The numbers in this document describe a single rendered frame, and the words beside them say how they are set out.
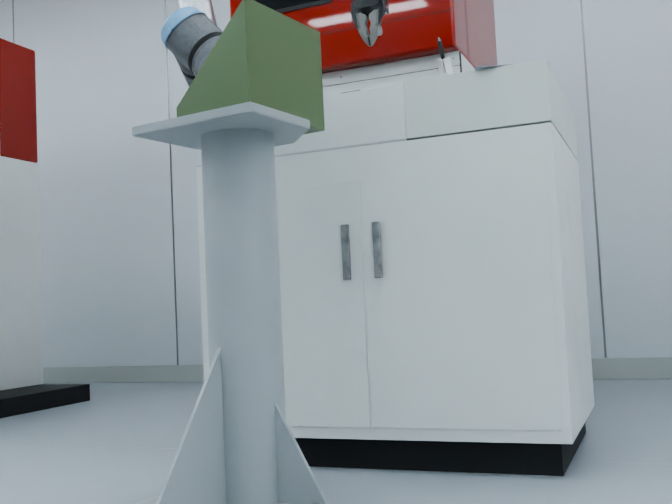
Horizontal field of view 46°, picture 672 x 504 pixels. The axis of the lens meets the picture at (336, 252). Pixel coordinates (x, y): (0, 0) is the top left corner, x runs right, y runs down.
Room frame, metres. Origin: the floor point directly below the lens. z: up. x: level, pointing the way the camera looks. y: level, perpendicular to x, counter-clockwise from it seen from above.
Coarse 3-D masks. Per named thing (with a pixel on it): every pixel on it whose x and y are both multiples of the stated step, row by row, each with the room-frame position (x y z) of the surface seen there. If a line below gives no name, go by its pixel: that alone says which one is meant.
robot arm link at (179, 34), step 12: (180, 12) 1.74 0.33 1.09; (192, 12) 1.75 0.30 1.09; (168, 24) 1.75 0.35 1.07; (180, 24) 1.73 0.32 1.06; (192, 24) 1.72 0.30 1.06; (204, 24) 1.73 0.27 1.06; (168, 36) 1.75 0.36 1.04; (180, 36) 1.73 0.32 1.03; (192, 36) 1.71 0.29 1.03; (168, 48) 1.79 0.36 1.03; (180, 48) 1.73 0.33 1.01; (180, 60) 1.77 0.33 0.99
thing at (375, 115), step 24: (336, 96) 2.00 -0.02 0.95; (360, 96) 1.98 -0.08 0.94; (384, 96) 1.95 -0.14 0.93; (336, 120) 2.00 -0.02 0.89; (360, 120) 1.98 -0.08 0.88; (384, 120) 1.95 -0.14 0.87; (288, 144) 2.06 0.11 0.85; (312, 144) 2.03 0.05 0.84; (336, 144) 2.00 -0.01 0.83; (360, 144) 1.98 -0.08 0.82
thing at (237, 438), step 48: (192, 144) 1.78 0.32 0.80; (240, 144) 1.64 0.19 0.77; (240, 192) 1.64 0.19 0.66; (240, 240) 1.64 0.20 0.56; (240, 288) 1.64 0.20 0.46; (240, 336) 1.64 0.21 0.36; (240, 384) 1.64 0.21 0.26; (192, 432) 1.57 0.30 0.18; (240, 432) 1.64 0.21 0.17; (288, 432) 1.65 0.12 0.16; (192, 480) 1.57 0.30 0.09; (240, 480) 1.64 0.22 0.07; (288, 480) 1.65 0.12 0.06
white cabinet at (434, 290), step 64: (512, 128) 1.83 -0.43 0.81; (320, 192) 2.02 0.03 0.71; (384, 192) 1.95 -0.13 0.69; (448, 192) 1.89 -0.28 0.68; (512, 192) 1.83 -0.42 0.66; (576, 192) 2.27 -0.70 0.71; (320, 256) 2.02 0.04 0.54; (384, 256) 1.96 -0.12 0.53; (448, 256) 1.90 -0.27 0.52; (512, 256) 1.84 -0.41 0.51; (576, 256) 2.15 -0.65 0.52; (320, 320) 2.03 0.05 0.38; (384, 320) 1.96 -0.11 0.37; (448, 320) 1.90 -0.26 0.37; (512, 320) 1.84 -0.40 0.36; (576, 320) 2.04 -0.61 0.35; (320, 384) 2.03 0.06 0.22; (384, 384) 1.96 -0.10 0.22; (448, 384) 1.90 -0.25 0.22; (512, 384) 1.85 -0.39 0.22; (576, 384) 1.95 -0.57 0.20; (320, 448) 2.08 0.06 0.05; (384, 448) 2.01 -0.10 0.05; (448, 448) 1.95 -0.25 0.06; (512, 448) 1.89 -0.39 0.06; (576, 448) 2.13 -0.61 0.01
